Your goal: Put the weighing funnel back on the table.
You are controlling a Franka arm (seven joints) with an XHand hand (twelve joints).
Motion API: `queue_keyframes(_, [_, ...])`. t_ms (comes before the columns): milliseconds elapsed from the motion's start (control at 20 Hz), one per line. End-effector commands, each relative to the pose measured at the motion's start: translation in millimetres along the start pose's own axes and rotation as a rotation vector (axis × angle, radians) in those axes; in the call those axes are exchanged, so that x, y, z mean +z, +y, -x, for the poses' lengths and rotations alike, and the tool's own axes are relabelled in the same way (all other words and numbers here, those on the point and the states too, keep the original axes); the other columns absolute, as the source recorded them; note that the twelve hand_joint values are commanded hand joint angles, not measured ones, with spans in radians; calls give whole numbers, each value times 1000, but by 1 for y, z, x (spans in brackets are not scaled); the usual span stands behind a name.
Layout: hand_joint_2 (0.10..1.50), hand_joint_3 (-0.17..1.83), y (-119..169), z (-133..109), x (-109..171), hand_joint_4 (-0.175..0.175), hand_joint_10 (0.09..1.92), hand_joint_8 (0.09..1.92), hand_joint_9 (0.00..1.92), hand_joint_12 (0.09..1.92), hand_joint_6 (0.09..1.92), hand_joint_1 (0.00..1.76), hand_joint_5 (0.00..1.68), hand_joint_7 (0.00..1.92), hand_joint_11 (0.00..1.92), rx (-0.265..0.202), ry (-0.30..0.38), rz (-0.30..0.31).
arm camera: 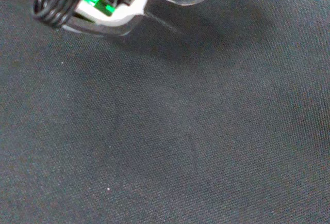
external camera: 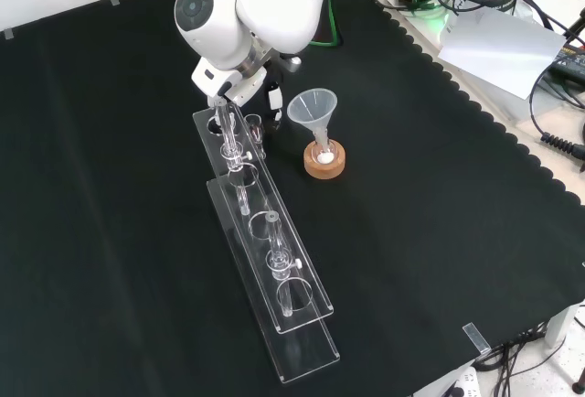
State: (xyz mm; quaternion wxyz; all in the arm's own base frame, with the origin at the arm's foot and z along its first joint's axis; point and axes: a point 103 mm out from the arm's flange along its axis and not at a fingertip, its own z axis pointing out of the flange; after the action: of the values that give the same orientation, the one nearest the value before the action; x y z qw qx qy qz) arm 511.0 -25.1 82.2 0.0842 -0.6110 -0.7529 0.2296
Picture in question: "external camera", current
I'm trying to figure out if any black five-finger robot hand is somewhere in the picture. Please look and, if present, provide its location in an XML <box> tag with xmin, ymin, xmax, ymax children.
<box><xmin>254</xmin><ymin>52</ymin><xmax>303</xmax><ymax>135</ymax></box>

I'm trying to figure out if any clear glass weighing funnel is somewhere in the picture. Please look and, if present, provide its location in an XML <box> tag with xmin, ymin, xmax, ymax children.
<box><xmin>244</xmin><ymin>113</ymin><xmax>269</xmax><ymax>161</ymax></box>

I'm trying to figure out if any translucent plastic funnel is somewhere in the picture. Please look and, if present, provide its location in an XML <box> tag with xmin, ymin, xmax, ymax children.
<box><xmin>286</xmin><ymin>89</ymin><xmax>339</xmax><ymax>151</ymax></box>

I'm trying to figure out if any clear acrylic funnel stand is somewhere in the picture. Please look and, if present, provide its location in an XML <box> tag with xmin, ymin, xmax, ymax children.
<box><xmin>191</xmin><ymin>99</ymin><xmax>342</xmax><ymax>385</ymax></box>

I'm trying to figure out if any small round-bottom glass flask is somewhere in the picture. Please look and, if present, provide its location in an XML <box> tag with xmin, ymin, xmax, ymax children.
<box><xmin>310</xmin><ymin>135</ymin><xmax>337</xmax><ymax>166</ymax></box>

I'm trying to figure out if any black table cloth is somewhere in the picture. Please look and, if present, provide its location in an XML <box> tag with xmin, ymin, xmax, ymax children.
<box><xmin>0</xmin><ymin>0</ymin><xmax>585</xmax><ymax>397</ymax></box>

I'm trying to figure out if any pale board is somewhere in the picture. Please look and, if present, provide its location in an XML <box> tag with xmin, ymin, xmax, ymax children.
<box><xmin>437</xmin><ymin>5</ymin><xmax>568</xmax><ymax>102</ymax></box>

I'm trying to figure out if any black device with yellow label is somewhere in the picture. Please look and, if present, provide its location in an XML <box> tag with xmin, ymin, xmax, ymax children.
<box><xmin>550</xmin><ymin>42</ymin><xmax>585</xmax><ymax>80</ymax></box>

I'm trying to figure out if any clear cloth clip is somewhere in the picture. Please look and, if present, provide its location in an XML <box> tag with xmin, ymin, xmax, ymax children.
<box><xmin>462</xmin><ymin>322</ymin><xmax>491</xmax><ymax>355</ymax></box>

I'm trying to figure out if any white power strip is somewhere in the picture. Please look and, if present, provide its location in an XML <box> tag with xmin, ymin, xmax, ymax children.
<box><xmin>436</xmin><ymin>366</ymin><xmax>482</xmax><ymax>397</ymax></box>

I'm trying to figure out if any white table leg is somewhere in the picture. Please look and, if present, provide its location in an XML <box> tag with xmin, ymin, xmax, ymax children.
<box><xmin>543</xmin><ymin>303</ymin><xmax>582</xmax><ymax>349</ymax></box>

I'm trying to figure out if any green cable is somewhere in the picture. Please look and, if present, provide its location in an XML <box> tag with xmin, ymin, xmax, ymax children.
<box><xmin>310</xmin><ymin>0</ymin><xmax>346</xmax><ymax>48</ymax></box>

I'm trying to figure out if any cork ring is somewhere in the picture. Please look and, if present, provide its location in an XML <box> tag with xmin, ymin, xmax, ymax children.
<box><xmin>303</xmin><ymin>139</ymin><xmax>347</xmax><ymax>182</ymax></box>

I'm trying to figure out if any black coiled cable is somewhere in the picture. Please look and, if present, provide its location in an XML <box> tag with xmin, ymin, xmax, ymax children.
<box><xmin>529</xmin><ymin>65</ymin><xmax>585</xmax><ymax>163</ymax></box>

